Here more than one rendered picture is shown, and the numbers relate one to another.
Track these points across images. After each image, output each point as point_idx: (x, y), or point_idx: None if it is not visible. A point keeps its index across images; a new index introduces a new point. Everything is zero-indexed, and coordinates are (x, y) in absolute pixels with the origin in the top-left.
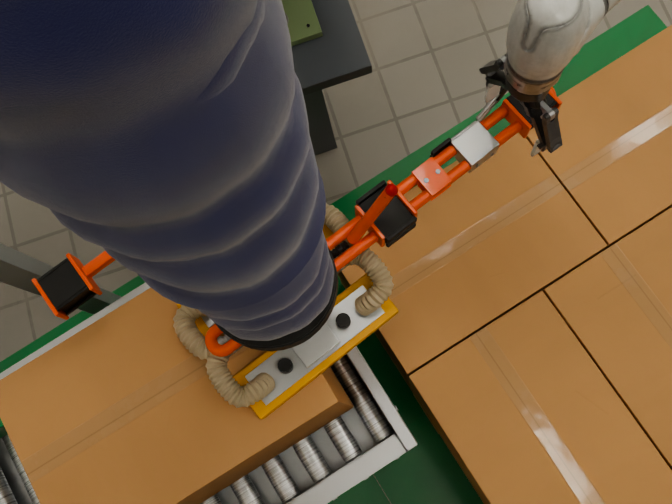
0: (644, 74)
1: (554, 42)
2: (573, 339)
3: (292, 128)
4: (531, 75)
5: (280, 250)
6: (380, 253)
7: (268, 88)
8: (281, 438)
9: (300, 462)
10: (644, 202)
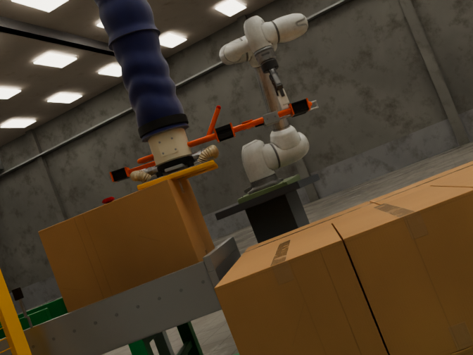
0: (446, 172)
1: (247, 25)
2: (331, 227)
3: None
4: (253, 47)
5: (124, 5)
6: (268, 241)
7: None
8: (139, 193)
9: None
10: (412, 191)
